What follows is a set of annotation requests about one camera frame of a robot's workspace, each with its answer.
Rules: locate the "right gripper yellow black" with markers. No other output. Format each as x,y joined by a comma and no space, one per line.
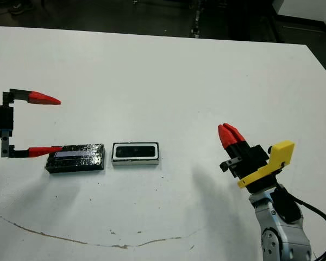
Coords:
255,168

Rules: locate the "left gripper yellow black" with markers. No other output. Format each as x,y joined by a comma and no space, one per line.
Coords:
2,119

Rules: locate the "shiny black box lid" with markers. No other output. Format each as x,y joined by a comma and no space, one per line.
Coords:
78,160

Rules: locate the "black bar-shaped camera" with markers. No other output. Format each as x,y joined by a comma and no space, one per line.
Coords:
135,151

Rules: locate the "white camera box base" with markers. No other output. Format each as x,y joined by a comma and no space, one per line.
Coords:
135,162

